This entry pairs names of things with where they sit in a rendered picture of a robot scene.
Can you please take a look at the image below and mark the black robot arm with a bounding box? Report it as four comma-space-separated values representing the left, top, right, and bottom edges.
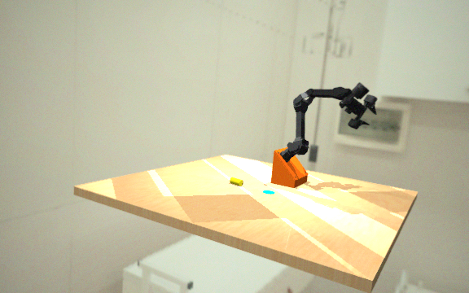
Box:
279, 82, 370, 162

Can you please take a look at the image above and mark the yellow cylinder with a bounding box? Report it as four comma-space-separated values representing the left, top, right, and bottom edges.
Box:
230, 177, 243, 186

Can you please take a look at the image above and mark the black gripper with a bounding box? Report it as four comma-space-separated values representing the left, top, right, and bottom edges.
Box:
348, 94, 378, 129

